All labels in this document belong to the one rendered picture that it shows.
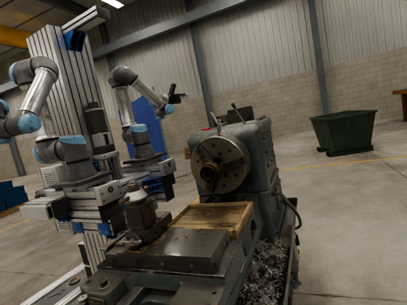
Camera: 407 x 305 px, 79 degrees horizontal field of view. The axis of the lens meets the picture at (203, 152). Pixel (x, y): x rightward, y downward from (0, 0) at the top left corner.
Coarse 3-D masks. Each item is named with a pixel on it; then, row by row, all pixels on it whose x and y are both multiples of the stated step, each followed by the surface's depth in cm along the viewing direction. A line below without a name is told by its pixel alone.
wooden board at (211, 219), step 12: (192, 204) 133; (204, 204) 129; (216, 204) 126; (228, 204) 123; (240, 204) 121; (252, 204) 118; (180, 216) 124; (192, 216) 121; (204, 216) 118; (216, 216) 115; (228, 216) 112; (240, 216) 110; (168, 228) 112; (180, 228) 110; (192, 228) 107; (204, 228) 105; (216, 228) 103; (228, 228) 100; (240, 228) 98
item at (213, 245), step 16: (176, 240) 80; (192, 240) 78; (208, 240) 76; (224, 240) 77; (112, 256) 81; (128, 256) 79; (144, 256) 76; (160, 256) 73; (176, 256) 71; (192, 256) 69; (208, 256) 67
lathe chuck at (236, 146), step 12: (204, 144) 132; (216, 144) 129; (228, 144) 127; (240, 144) 132; (192, 156) 136; (216, 156) 131; (228, 156) 128; (240, 156) 126; (192, 168) 138; (240, 168) 127; (204, 180) 136; (228, 180) 131; (240, 180) 128; (216, 192) 135; (228, 192) 133
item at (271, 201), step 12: (276, 168) 187; (276, 180) 177; (264, 192) 141; (264, 204) 142; (276, 204) 164; (264, 216) 143; (276, 216) 159; (264, 228) 145; (276, 228) 153; (264, 240) 146; (288, 300) 167
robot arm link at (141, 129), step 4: (140, 124) 173; (144, 124) 171; (132, 128) 167; (136, 128) 166; (140, 128) 167; (144, 128) 169; (128, 132) 174; (132, 132) 168; (136, 132) 166; (140, 132) 167; (144, 132) 169; (128, 136) 174; (132, 136) 169; (136, 136) 167; (140, 136) 167; (144, 136) 168; (148, 136) 172; (132, 140) 174; (136, 140) 168; (140, 140) 167; (144, 140) 168; (148, 140) 171; (136, 144) 168
